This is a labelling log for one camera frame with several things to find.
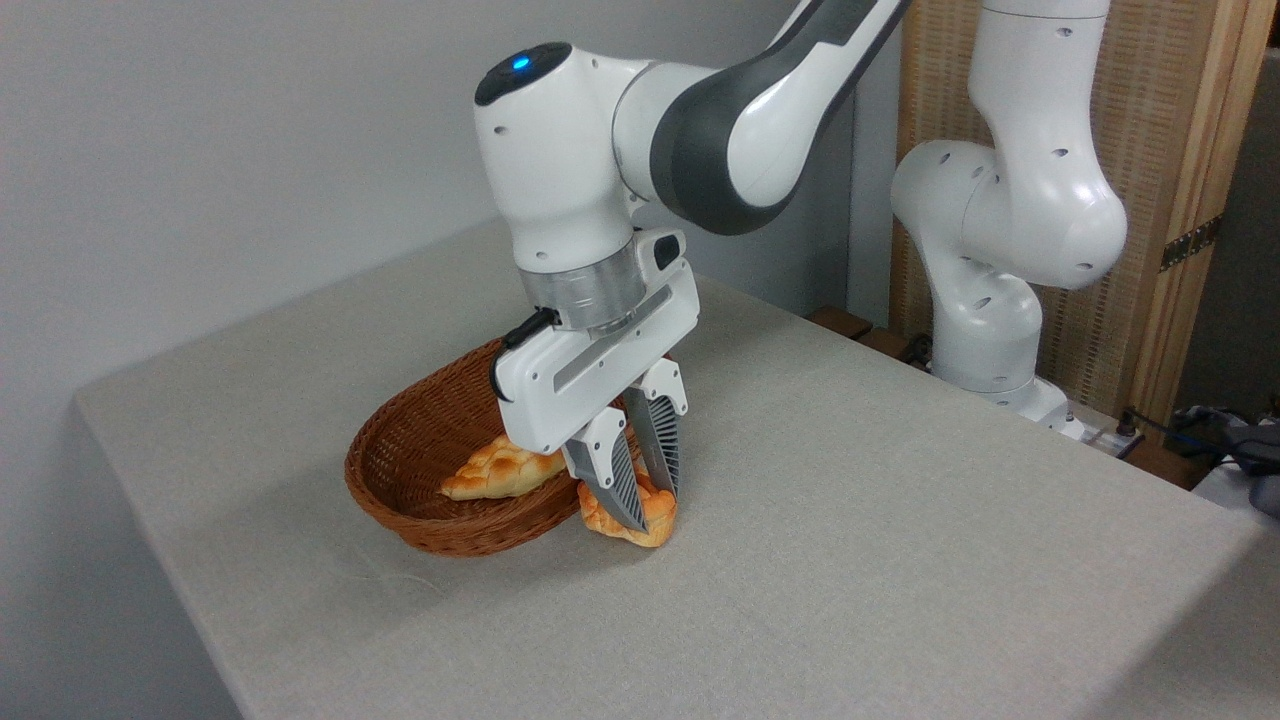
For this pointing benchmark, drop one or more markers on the grey tablecloth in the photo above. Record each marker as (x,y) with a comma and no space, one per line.
(850,580)

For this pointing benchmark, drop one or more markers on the brown oval wicker basket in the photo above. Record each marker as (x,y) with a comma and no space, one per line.
(420,440)

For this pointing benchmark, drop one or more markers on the grey blue bag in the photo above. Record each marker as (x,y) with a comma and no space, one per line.
(1250,445)

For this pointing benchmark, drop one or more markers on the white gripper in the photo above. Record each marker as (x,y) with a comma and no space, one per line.
(560,395)

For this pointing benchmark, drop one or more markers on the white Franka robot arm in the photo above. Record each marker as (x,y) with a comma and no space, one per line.
(560,170)

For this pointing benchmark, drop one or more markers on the long braided bread loaf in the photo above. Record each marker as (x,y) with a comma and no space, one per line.
(490,475)

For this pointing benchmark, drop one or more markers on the round orange muffin bread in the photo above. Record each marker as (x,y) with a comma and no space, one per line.
(598,518)

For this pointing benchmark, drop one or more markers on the dark metal screen hinge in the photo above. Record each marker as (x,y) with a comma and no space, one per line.
(1190,243)

